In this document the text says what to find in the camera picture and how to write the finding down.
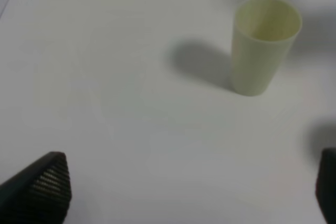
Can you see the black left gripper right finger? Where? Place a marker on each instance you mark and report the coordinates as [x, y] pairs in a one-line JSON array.
[[325, 185]]

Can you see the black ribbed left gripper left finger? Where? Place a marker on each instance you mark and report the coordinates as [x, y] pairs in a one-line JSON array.
[[40, 193]]

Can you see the pale green plastic cup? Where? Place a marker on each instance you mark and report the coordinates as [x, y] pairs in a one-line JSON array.
[[263, 33]]

